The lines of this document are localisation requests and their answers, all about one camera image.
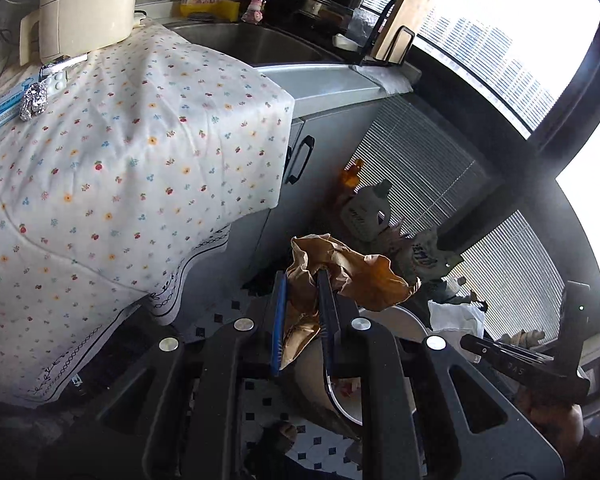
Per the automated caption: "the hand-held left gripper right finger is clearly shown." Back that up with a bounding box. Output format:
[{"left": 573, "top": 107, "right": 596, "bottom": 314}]
[{"left": 317, "top": 269, "right": 567, "bottom": 480}]

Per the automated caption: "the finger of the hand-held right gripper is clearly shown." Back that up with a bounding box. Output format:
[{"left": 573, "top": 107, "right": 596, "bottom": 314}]
[{"left": 459, "top": 332, "right": 592, "bottom": 405}]

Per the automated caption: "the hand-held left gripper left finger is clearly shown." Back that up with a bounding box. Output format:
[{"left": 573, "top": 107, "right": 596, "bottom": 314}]
[{"left": 45, "top": 270, "right": 287, "bottom": 480}]

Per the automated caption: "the brown paper bag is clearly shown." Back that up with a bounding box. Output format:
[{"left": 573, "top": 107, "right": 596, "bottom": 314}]
[{"left": 275, "top": 233, "right": 423, "bottom": 372}]

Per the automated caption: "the person's right hand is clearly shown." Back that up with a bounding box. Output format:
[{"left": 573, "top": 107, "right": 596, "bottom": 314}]
[{"left": 522, "top": 389, "right": 586, "bottom": 453}]

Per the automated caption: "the white plastic bag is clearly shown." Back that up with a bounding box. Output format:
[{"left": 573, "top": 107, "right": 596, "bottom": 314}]
[{"left": 426, "top": 299, "right": 487, "bottom": 363}]

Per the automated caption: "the grey detergent jug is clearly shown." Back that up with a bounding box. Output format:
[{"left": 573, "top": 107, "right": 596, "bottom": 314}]
[
  {"left": 394, "top": 229, "right": 465, "bottom": 293},
  {"left": 337, "top": 179, "right": 395, "bottom": 242}
]

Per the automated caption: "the orange bottle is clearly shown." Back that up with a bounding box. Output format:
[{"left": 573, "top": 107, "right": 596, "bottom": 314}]
[{"left": 341, "top": 159, "right": 367, "bottom": 192}]

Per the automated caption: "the white window blind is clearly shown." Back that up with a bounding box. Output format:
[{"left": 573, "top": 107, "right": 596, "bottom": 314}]
[{"left": 344, "top": 94, "right": 567, "bottom": 346}]

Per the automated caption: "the grey cabinet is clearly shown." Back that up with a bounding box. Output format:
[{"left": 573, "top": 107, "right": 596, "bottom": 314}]
[{"left": 177, "top": 62, "right": 386, "bottom": 321}]

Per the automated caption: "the white floral tablecloth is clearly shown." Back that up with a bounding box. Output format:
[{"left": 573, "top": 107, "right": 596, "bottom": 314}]
[{"left": 0, "top": 17, "right": 296, "bottom": 408}]

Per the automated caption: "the white counter cloth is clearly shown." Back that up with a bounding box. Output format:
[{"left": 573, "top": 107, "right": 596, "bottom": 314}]
[{"left": 349, "top": 62, "right": 415, "bottom": 95}]

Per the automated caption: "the steel sink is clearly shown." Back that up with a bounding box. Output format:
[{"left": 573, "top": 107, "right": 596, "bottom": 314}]
[{"left": 169, "top": 20, "right": 347, "bottom": 67}]

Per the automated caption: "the black dish rack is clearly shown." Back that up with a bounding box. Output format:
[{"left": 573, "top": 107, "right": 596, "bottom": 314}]
[{"left": 284, "top": 0, "right": 417, "bottom": 69}]

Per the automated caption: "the steel pot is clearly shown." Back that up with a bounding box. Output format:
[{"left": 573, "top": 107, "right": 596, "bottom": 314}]
[{"left": 299, "top": 0, "right": 355, "bottom": 25}]

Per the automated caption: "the small pink bottle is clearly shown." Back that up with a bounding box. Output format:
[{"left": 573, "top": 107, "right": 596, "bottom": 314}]
[{"left": 244, "top": 0, "right": 272, "bottom": 26}]

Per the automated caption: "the wooden cutting board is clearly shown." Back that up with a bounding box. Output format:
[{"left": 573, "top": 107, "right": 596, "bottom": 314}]
[{"left": 369, "top": 0, "right": 442, "bottom": 62}]

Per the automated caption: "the aluminium foil ball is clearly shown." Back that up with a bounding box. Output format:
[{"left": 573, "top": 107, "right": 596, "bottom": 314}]
[{"left": 19, "top": 83, "right": 49, "bottom": 122}]

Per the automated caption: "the blue and white box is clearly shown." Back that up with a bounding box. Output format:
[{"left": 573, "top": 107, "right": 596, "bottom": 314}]
[{"left": 0, "top": 79, "right": 37, "bottom": 137}]

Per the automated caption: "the cream air fryer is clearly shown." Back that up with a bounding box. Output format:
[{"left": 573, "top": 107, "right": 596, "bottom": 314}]
[{"left": 19, "top": 0, "right": 144, "bottom": 67}]

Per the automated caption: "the black cabinet handle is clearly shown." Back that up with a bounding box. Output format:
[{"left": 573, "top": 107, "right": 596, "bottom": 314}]
[{"left": 284, "top": 135, "right": 316, "bottom": 186}]

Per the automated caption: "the black window frame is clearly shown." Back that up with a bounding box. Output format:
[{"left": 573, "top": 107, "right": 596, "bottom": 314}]
[{"left": 415, "top": 0, "right": 600, "bottom": 361}]

